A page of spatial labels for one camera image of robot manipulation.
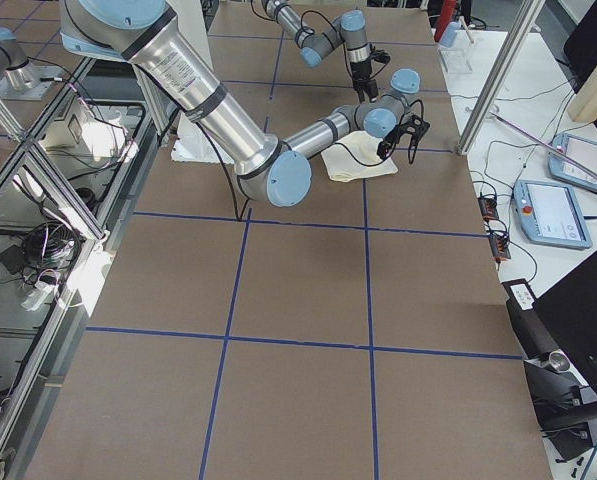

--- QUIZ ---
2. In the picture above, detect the aluminium side frame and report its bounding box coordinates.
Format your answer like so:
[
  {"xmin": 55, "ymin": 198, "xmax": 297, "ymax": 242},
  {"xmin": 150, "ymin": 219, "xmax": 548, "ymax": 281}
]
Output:
[{"xmin": 0, "ymin": 58, "xmax": 154, "ymax": 479}]

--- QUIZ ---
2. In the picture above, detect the white long-sleeve printed shirt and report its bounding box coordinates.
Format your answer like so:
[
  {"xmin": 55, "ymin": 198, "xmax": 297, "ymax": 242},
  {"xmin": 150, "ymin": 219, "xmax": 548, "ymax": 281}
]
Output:
[{"xmin": 321, "ymin": 131, "xmax": 398, "ymax": 183}]

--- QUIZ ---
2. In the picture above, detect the black power adapter box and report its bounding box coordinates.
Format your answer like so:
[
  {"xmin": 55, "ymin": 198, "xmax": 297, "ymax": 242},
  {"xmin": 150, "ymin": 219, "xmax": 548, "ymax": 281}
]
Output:
[{"xmin": 502, "ymin": 279, "xmax": 545, "ymax": 359}]

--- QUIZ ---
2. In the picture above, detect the third small robot arm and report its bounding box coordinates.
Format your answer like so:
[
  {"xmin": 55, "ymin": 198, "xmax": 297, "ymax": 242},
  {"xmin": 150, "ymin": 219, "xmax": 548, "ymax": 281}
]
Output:
[{"xmin": 0, "ymin": 27, "xmax": 63, "ymax": 101}]

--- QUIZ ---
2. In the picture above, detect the light blue cup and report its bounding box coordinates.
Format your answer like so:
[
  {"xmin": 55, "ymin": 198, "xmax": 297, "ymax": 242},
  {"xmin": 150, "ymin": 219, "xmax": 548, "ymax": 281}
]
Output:
[{"xmin": 438, "ymin": 21, "xmax": 461, "ymax": 49}]

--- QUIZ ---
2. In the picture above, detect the red cylinder bottle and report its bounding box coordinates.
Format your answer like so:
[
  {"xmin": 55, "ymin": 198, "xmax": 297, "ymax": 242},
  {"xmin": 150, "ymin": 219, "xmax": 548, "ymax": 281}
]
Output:
[{"xmin": 434, "ymin": 0, "xmax": 457, "ymax": 43}]

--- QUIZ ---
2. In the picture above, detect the small relay circuit board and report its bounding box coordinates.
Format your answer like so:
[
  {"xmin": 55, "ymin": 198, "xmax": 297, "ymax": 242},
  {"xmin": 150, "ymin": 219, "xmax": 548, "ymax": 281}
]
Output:
[{"xmin": 478, "ymin": 195, "xmax": 500, "ymax": 221}]

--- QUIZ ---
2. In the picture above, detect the clear acrylic rack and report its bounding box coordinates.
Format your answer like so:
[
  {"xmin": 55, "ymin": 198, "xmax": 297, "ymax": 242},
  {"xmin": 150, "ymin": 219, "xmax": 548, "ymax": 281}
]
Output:
[{"xmin": 438, "ymin": 21, "xmax": 476, "ymax": 74}]

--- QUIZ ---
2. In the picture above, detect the near blue teach pendant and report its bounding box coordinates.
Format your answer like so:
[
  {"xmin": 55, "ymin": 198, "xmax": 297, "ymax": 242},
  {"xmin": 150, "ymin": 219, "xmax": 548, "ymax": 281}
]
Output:
[{"xmin": 513, "ymin": 180, "xmax": 593, "ymax": 250}]

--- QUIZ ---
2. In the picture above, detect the far blue teach pendant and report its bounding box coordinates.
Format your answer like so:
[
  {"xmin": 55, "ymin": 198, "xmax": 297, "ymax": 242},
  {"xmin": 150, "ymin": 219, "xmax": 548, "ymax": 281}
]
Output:
[{"xmin": 548, "ymin": 133, "xmax": 597, "ymax": 193}]

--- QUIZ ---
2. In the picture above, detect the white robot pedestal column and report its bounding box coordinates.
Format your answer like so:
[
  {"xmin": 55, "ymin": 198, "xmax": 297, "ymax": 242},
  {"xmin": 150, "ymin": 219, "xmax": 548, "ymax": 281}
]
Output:
[{"xmin": 169, "ymin": 0, "xmax": 239, "ymax": 165}]

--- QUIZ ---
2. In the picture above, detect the silver reacher grabber tool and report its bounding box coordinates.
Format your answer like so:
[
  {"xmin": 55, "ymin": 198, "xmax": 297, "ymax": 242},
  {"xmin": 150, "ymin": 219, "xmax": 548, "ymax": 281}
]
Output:
[{"xmin": 487, "ymin": 110, "xmax": 597, "ymax": 194}]

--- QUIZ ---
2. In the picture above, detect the aluminium frame post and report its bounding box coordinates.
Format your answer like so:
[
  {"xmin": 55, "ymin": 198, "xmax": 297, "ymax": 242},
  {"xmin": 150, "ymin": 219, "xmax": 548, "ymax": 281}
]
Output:
[{"xmin": 457, "ymin": 0, "xmax": 545, "ymax": 155}]

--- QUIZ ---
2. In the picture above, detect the blue teach pendant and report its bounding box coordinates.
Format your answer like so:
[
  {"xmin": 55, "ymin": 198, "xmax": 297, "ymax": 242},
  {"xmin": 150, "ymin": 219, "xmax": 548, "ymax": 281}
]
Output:
[
  {"xmin": 513, "ymin": 180, "xmax": 593, "ymax": 250},
  {"xmin": 548, "ymin": 133, "xmax": 597, "ymax": 193}
]

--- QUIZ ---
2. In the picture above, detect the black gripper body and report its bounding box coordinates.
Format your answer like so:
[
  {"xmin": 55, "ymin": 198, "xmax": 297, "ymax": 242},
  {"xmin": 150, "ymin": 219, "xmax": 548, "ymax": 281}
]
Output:
[
  {"xmin": 378, "ymin": 124, "xmax": 403, "ymax": 150},
  {"xmin": 349, "ymin": 58, "xmax": 372, "ymax": 89}
]

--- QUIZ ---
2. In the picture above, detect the cable bundle under frame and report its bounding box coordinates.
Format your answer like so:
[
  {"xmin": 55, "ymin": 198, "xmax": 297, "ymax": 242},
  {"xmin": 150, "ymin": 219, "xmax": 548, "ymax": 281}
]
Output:
[{"xmin": 0, "ymin": 219, "xmax": 87, "ymax": 311}]

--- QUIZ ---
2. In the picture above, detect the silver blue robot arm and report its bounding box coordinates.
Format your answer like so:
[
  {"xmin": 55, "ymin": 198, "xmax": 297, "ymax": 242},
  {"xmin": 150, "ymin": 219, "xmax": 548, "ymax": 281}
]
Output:
[
  {"xmin": 249, "ymin": 1, "xmax": 390, "ymax": 103},
  {"xmin": 59, "ymin": 1, "xmax": 429, "ymax": 207}
]

